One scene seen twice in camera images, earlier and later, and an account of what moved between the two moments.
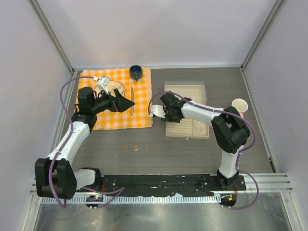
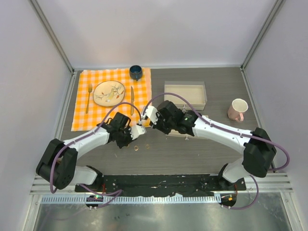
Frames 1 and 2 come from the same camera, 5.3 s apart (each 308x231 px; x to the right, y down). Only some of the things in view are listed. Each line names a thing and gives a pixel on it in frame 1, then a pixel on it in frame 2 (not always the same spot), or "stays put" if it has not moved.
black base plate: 146,185 stays put
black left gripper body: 114,102 → 124,140
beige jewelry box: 194,91 stays put
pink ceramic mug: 241,105 stays put
